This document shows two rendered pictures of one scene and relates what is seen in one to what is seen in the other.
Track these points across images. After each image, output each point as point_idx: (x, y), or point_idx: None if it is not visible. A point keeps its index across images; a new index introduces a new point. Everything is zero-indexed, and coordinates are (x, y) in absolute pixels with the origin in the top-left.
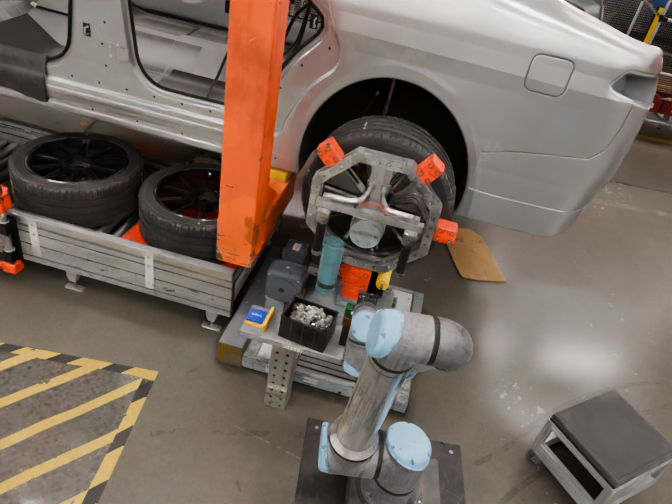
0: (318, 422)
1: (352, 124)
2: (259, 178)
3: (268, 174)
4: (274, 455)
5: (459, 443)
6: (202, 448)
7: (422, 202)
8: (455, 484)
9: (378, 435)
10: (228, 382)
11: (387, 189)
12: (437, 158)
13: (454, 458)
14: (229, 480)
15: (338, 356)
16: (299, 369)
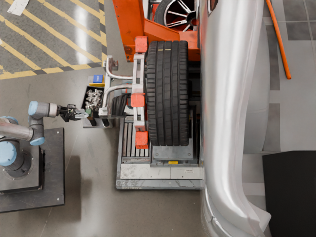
0: (60, 132)
1: (173, 44)
2: (118, 24)
3: (138, 28)
4: (74, 130)
5: (106, 224)
6: (69, 100)
7: (118, 107)
8: (39, 202)
9: (5, 138)
10: (111, 97)
11: (130, 87)
12: (141, 98)
13: (54, 201)
14: (56, 116)
15: (84, 124)
16: (122, 124)
